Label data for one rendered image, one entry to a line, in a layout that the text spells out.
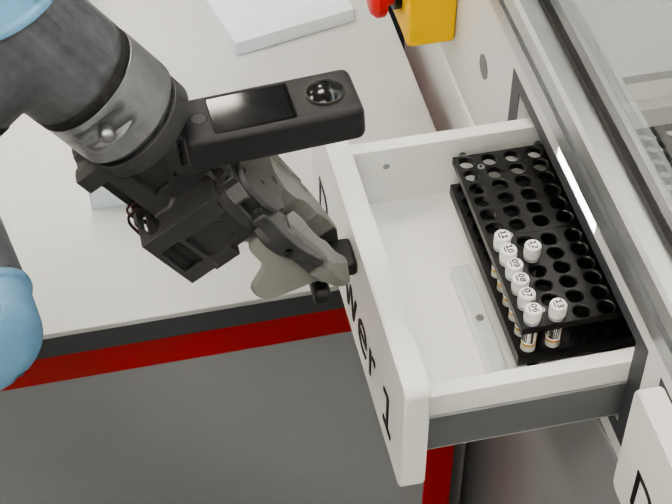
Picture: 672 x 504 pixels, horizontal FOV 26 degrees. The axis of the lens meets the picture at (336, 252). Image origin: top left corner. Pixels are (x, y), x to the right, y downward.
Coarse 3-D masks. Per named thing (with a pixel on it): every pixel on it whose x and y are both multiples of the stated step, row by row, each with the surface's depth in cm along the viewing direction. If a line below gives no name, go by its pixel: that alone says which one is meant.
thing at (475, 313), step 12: (456, 276) 110; (468, 276) 110; (456, 288) 110; (468, 288) 109; (468, 300) 108; (480, 300) 108; (468, 312) 108; (480, 312) 108; (468, 324) 108; (480, 324) 107; (480, 336) 106; (492, 336) 106; (480, 348) 106; (492, 348) 105; (492, 360) 104; (504, 360) 105
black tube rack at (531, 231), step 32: (480, 160) 111; (544, 160) 111; (480, 192) 112; (512, 192) 109; (544, 192) 109; (512, 224) 111; (544, 224) 111; (576, 224) 107; (480, 256) 108; (544, 256) 104; (576, 256) 104; (544, 288) 106; (576, 288) 102; (608, 288) 102; (576, 320) 100; (608, 320) 104; (512, 352) 103; (544, 352) 102; (576, 352) 103
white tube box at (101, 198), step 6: (96, 192) 126; (102, 192) 126; (108, 192) 126; (90, 198) 126; (96, 198) 126; (102, 198) 127; (108, 198) 127; (114, 198) 127; (90, 204) 127; (96, 204) 127; (102, 204) 127; (108, 204) 127; (114, 204) 127; (120, 204) 127; (126, 204) 128
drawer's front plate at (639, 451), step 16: (640, 400) 92; (656, 400) 92; (640, 416) 93; (656, 416) 91; (640, 432) 93; (656, 432) 90; (624, 448) 97; (640, 448) 94; (656, 448) 91; (624, 464) 98; (640, 464) 94; (656, 464) 91; (624, 480) 98; (656, 480) 92; (624, 496) 99; (640, 496) 95; (656, 496) 92
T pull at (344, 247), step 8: (336, 240) 104; (344, 240) 104; (336, 248) 103; (344, 248) 103; (352, 256) 103; (352, 264) 102; (352, 272) 103; (312, 288) 101; (320, 288) 101; (328, 288) 101; (312, 296) 102; (320, 296) 101; (328, 296) 101
